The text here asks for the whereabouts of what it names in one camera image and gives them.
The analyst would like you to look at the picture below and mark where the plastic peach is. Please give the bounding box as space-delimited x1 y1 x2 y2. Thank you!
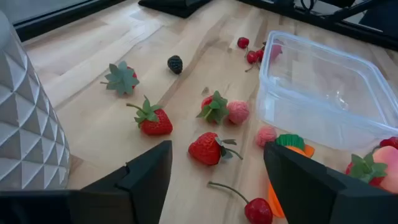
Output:
371 145 398 194

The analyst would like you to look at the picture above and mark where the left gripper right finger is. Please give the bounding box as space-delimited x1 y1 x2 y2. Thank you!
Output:
263 141 398 224

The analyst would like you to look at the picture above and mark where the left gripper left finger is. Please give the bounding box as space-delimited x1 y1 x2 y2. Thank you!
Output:
68 140 174 224

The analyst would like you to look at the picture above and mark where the white geometric plant pot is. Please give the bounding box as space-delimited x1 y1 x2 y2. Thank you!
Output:
0 11 72 191

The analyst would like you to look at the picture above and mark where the black folded cloth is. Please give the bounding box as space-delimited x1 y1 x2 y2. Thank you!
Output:
137 0 212 19

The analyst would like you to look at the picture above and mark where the pink plastic raspberry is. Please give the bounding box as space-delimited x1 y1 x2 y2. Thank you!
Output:
255 126 278 148
226 100 251 126

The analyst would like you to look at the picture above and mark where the orange plastic carrot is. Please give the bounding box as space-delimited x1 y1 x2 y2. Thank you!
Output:
267 133 316 218

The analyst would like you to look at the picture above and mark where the dark plastic blackberry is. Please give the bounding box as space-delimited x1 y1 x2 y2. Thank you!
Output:
167 55 183 75

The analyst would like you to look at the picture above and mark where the clear plastic tupperware container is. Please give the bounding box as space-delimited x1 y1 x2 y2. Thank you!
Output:
255 30 398 151

